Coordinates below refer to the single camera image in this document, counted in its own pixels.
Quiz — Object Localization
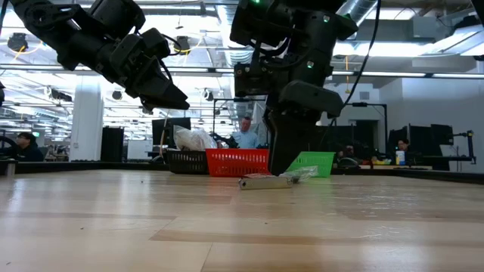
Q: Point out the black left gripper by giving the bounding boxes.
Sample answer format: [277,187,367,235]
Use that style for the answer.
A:
[96,33,191,113]

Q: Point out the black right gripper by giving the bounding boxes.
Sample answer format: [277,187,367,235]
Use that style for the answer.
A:
[264,9,358,177]

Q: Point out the large handwritten bag of cotton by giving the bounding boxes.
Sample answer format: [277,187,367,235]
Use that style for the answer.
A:
[173,126,219,153]

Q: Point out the black computer monitor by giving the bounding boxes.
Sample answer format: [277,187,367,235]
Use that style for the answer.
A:
[151,117,193,147]

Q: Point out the small empty-looking clear bag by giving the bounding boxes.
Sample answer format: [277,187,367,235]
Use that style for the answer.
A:
[279,165,320,185]

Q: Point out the green plastic basket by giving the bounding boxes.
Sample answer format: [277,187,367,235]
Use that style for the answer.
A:
[286,150,337,178]

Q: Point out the person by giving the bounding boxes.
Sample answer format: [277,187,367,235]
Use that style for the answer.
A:
[337,145,357,162]
[230,116,262,150]
[0,131,45,162]
[396,138,414,154]

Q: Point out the silver rectangular metal case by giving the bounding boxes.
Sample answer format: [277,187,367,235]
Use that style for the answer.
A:
[237,176,295,191]

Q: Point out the red plastic basket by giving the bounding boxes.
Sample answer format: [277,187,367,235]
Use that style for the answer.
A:
[206,148,271,178]

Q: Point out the black tall cabinet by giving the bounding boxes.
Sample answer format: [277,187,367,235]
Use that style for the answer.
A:
[101,126,125,162]

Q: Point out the black plastic basket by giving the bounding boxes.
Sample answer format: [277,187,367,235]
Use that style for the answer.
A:
[165,149,209,175]

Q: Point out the black partition panels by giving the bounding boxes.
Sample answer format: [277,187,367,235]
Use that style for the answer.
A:
[319,120,379,156]

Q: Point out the white building pillar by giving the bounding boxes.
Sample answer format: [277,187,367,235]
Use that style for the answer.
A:
[70,77,105,162]

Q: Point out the long white light bar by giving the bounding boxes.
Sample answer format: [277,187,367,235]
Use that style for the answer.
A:
[0,64,484,80]

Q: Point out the black ceiling device blue tag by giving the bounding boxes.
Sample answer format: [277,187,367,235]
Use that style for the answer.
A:
[7,32,29,52]

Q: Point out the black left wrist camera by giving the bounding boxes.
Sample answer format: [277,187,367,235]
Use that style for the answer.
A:
[141,28,172,60]

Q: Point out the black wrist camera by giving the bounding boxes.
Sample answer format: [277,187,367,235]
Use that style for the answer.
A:
[141,28,172,60]
[233,62,275,99]

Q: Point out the black ceiling camera yellow cable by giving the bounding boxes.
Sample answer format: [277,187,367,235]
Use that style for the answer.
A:
[173,36,192,54]

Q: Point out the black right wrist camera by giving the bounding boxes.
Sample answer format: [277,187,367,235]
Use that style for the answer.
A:
[233,62,275,99]

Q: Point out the yellow hanging cord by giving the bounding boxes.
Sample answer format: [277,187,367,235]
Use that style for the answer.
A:
[344,55,352,95]

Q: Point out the black table edge rail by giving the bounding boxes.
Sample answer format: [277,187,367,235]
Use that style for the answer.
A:
[0,160,484,185]

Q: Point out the silver vertical ventilation duct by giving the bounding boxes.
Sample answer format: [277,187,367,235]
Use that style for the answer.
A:
[217,0,260,122]

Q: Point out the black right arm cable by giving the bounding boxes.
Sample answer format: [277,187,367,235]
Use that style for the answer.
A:
[331,0,381,124]

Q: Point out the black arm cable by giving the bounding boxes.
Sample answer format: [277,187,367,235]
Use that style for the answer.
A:
[331,0,381,124]
[0,0,9,36]

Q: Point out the silver diagonal ventilation duct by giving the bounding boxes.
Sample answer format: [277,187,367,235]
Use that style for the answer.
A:
[340,0,381,39]

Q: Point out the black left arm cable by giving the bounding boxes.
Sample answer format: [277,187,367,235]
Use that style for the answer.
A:
[0,0,9,36]

